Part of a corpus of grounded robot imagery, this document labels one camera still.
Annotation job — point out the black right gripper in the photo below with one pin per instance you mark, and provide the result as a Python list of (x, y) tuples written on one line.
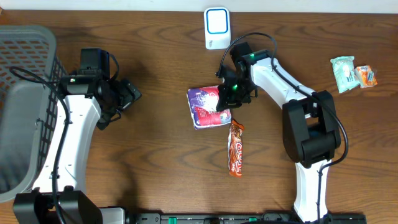
[(226, 96)]

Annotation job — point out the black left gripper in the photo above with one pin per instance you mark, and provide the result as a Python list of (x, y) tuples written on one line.
[(125, 94)]

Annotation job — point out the purple red snack packet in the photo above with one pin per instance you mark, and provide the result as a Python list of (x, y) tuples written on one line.
[(202, 103)]

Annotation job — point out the orange red chocolate bar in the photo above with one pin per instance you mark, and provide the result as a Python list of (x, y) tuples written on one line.
[(235, 149)]

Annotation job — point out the teal snack packet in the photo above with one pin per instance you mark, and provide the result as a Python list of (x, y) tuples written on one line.
[(343, 70)]

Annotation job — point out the small orange snack packet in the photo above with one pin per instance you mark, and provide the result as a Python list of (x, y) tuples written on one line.
[(366, 76)]

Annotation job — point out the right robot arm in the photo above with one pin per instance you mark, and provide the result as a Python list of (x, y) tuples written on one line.
[(309, 132)]

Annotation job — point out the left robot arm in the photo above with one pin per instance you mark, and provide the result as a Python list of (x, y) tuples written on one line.
[(85, 102)]

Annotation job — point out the white barcode scanner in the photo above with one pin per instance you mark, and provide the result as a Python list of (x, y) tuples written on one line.
[(217, 28)]

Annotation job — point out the grey plastic basket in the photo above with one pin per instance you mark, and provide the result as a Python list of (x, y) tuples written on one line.
[(28, 109)]

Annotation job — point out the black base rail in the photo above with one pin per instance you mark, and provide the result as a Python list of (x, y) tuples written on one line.
[(269, 217)]

